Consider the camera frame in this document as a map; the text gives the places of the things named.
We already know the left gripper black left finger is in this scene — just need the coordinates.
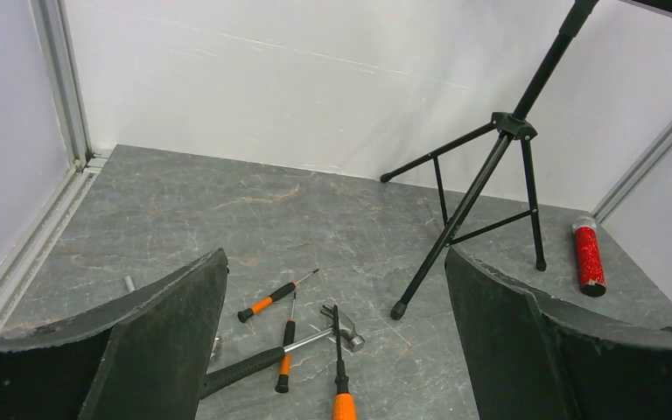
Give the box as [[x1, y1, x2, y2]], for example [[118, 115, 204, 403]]
[[0, 249, 228, 419]]

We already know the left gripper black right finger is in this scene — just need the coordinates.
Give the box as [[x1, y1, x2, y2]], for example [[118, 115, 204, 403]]
[[444, 249, 672, 419]]

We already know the red glitter tube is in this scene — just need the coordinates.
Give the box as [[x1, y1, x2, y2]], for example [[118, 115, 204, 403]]
[[571, 216, 606, 298]]

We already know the small orange-black precision screwdriver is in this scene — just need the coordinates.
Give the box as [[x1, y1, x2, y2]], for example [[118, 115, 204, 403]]
[[236, 268, 320, 323]]

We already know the black music stand tripod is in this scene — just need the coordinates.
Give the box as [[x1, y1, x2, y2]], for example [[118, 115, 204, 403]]
[[379, 0, 598, 320]]

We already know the claw hammer black handle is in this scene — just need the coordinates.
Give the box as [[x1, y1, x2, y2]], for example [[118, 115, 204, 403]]
[[199, 304, 365, 400]]

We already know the large orange-handled screwdriver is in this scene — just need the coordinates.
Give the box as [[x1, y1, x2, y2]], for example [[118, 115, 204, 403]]
[[332, 304, 357, 420]]

